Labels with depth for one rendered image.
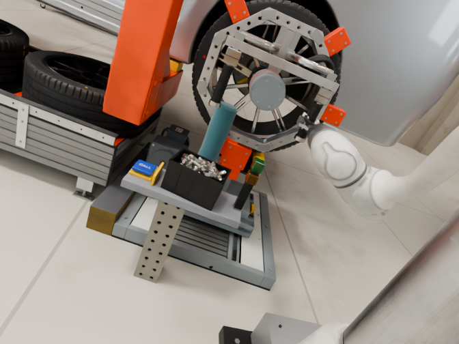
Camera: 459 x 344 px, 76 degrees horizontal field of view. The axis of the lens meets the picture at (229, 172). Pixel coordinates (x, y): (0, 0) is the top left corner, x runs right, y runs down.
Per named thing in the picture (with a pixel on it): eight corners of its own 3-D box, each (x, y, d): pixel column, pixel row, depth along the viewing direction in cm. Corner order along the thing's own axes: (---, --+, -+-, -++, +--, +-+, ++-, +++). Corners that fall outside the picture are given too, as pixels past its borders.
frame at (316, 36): (293, 160, 142) (354, 47, 120) (294, 166, 137) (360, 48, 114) (186, 117, 137) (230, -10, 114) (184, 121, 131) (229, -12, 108)
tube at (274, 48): (276, 55, 117) (289, 28, 113) (281, 59, 100) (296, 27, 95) (235, 37, 115) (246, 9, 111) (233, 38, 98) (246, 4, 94)
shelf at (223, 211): (238, 204, 120) (242, 198, 118) (237, 229, 104) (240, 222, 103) (136, 165, 115) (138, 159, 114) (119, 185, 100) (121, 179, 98)
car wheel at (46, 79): (146, 109, 214) (154, 78, 205) (143, 150, 160) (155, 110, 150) (43, 78, 190) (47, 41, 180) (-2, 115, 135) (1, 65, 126)
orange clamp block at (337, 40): (325, 55, 123) (345, 42, 120) (330, 56, 116) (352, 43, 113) (318, 40, 120) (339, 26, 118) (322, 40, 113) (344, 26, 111)
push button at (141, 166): (155, 170, 110) (157, 165, 109) (149, 179, 103) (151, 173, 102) (137, 164, 109) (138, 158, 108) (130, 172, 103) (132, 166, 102)
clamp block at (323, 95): (320, 100, 111) (328, 87, 109) (326, 106, 103) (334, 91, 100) (309, 95, 110) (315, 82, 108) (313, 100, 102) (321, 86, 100)
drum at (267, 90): (272, 106, 132) (287, 75, 126) (276, 118, 113) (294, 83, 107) (244, 93, 131) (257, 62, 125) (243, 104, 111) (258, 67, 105)
